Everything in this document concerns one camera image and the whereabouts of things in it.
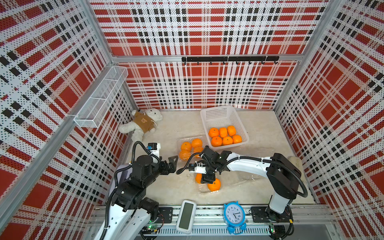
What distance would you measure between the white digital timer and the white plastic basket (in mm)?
333

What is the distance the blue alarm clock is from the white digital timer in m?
0.16

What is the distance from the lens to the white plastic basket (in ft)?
Result: 3.12

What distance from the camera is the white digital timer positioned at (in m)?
0.68

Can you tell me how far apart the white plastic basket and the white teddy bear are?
0.36 meters

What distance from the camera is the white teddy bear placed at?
1003 mm
